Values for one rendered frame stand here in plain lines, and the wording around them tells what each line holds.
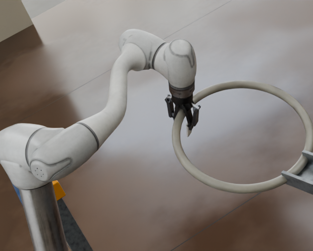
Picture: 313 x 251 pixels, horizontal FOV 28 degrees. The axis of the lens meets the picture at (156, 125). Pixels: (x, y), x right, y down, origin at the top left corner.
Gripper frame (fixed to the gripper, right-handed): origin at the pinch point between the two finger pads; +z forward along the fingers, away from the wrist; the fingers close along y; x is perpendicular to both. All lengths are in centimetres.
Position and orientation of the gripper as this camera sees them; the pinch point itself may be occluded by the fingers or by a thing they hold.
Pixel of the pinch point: (183, 126)
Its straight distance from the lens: 231.4
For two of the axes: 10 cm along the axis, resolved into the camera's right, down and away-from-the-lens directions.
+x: 4.7, -7.1, 5.3
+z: 0.7, 6.3, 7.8
